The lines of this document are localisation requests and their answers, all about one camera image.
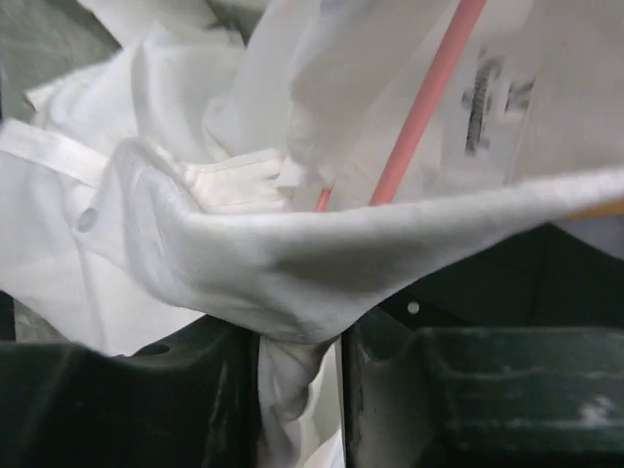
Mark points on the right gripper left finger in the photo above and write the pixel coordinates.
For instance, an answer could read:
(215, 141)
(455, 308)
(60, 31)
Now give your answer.
(187, 400)

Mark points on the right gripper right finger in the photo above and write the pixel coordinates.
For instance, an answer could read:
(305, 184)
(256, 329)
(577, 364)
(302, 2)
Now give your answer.
(481, 397)

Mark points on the white shirt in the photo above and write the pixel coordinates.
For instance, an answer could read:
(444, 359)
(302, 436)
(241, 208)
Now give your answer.
(190, 174)

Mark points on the pink wire hanger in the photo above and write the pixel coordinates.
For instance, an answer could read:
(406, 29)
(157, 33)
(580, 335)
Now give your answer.
(432, 88)

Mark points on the black shirt front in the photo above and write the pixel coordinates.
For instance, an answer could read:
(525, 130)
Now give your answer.
(568, 274)

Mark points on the wooden clothes rack frame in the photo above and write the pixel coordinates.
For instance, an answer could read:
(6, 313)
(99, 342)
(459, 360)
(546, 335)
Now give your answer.
(606, 209)

